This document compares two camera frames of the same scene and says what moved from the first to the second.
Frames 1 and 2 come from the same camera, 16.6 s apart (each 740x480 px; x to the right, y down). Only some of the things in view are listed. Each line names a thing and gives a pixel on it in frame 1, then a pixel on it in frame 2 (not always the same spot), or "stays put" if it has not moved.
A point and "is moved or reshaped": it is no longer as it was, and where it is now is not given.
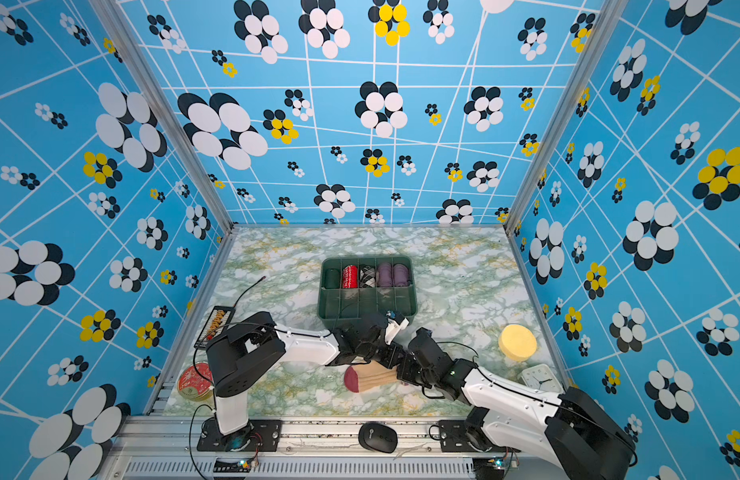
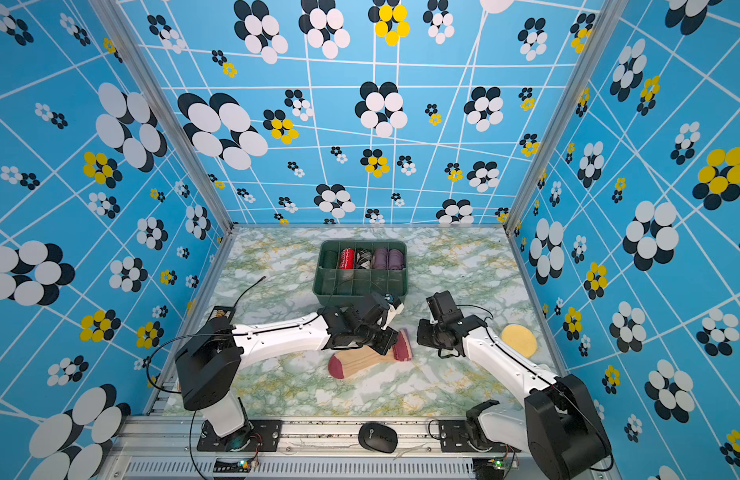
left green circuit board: [232, 465] stays put
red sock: [350, 277] to [347, 258]
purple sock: [385, 275] to [380, 259]
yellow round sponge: [516, 343] stays put
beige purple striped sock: [368, 375] is moved or reshaped
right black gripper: [404, 373] to [423, 333]
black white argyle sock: [367, 276] to [363, 258]
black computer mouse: [377, 437] stays put
